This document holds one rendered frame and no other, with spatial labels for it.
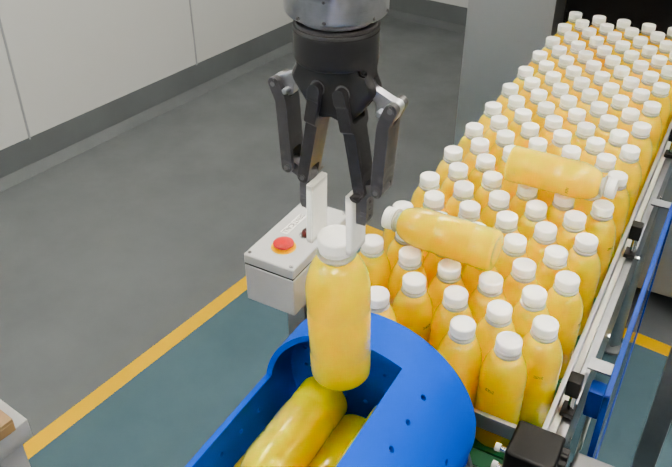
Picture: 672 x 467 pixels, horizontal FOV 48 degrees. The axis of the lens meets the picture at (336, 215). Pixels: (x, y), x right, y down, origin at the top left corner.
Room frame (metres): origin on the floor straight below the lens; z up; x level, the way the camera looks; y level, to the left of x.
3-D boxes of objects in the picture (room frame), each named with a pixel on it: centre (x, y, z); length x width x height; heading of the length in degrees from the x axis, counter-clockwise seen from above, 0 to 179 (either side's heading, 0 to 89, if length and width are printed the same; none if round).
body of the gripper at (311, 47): (0.62, 0.00, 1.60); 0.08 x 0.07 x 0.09; 61
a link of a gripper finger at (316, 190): (0.63, 0.02, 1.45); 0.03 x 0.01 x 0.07; 151
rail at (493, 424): (0.83, -0.12, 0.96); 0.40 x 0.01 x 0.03; 61
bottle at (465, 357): (0.84, -0.19, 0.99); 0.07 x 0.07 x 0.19
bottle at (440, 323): (0.92, -0.19, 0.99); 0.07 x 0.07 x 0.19
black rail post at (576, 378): (0.85, -0.39, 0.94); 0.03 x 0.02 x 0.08; 151
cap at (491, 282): (0.95, -0.25, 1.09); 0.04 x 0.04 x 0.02
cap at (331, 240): (0.62, 0.00, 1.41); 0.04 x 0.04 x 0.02
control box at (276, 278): (1.09, 0.07, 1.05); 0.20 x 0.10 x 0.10; 151
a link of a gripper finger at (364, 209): (0.60, -0.04, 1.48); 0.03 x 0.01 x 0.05; 61
